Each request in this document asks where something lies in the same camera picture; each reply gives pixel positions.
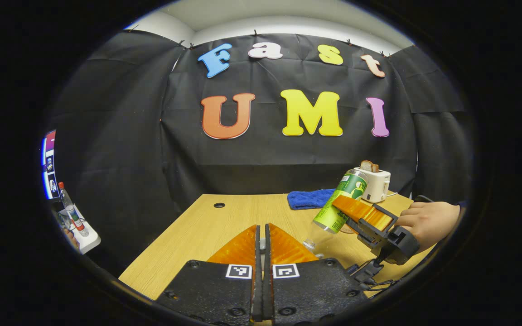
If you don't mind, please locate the blue towel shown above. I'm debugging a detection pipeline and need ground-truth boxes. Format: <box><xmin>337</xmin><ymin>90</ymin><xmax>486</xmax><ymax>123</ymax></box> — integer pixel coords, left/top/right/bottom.
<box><xmin>287</xmin><ymin>188</ymin><xmax>336</xmax><ymax>211</ymax></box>

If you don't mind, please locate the computer monitor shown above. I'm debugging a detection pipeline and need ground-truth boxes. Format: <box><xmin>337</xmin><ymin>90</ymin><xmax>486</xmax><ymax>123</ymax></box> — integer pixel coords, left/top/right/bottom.
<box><xmin>41</xmin><ymin>130</ymin><xmax>61</xmax><ymax>201</ymax></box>

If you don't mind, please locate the white side table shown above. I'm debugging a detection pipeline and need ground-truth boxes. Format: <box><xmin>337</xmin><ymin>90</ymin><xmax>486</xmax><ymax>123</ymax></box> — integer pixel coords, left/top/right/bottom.
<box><xmin>73</xmin><ymin>204</ymin><xmax>102</xmax><ymax>255</ymax></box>

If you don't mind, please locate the green label water bottle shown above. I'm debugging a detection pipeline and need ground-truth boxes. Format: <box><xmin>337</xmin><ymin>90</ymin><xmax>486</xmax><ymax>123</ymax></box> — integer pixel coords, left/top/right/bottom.
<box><xmin>302</xmin><ymin>169</ymin><xmax>369</xmax><ymax>254</ymax></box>

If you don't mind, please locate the white toaster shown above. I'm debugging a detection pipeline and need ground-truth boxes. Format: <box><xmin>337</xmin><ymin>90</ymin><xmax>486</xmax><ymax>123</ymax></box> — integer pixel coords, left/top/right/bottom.
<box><xmin>354</xmin><ymin>167</ymin><xmax>392</xmax><ymax>203</ymax></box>

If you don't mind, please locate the red cap clear bottle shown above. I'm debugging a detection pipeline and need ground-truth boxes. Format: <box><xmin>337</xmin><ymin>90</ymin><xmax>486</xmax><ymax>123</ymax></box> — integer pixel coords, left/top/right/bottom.
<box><xmin>58</xmin><ymin>182</ymin><xmax>89</xmax><ymax>237</ymax></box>

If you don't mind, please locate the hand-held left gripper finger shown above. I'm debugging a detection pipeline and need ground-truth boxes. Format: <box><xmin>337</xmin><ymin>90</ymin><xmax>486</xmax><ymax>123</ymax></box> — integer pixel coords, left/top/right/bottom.
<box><xmin>263</xmin><ymin>223</ymin><xmax>370</xmax><ymax>324</ymax></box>
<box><xmin>155</xmin><ymin>224</ymin><xmax>261</xmax><ymax>324</ymax></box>

